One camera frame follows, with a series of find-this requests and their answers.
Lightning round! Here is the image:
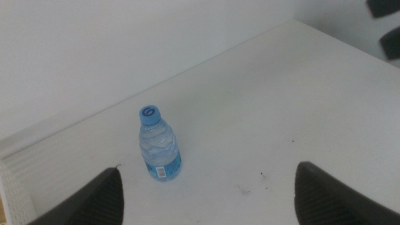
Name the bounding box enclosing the clear water bottle blue cap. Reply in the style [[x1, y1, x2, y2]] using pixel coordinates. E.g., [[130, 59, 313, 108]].
[[138, 104, 183, 183]]

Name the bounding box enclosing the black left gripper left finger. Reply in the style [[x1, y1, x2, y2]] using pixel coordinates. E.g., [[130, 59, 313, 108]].
[[26, 167, 125, 225]]

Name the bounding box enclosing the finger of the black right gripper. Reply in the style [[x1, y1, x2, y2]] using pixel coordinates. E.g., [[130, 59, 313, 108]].
[[367, 0, 400, 19], [379, 26, 400, 61]]

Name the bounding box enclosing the white perforated plastic basket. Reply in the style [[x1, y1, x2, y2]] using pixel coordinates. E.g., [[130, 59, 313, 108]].
[[0, 159, 37, 225]]

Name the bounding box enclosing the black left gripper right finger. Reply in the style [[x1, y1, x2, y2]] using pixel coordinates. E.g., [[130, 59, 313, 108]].
[[294, 161, 400, 225]]

